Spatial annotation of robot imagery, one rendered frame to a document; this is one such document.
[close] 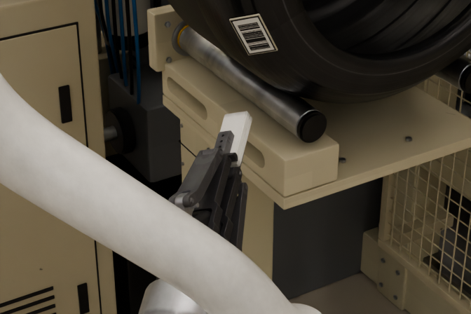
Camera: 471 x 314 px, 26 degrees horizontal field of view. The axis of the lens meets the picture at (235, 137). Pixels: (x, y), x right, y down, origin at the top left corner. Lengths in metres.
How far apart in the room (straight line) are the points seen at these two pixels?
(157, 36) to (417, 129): 0.42
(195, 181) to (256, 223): 0.84
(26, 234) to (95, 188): 1.20
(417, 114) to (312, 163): 0.28
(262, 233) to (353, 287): 0.67
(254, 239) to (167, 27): 0.51
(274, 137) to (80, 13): 0.56
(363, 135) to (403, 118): 0.09
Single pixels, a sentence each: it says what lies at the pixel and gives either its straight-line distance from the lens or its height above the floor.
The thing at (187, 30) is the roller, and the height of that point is 0.92.
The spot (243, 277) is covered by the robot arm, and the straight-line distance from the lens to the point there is 0.80.
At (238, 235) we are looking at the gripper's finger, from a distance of 1.11.
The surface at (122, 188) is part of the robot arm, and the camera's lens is 0.78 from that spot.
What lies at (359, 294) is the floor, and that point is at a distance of 2.52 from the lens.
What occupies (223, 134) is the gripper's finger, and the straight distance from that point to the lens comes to 1.13.
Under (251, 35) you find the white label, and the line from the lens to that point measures 1.24.
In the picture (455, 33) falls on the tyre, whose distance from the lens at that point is 1.42.
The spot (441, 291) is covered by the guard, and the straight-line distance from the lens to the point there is 2.04.
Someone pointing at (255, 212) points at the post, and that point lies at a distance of 1.88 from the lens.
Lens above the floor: 1.55
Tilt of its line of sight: 29 degrees down
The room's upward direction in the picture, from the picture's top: straight up
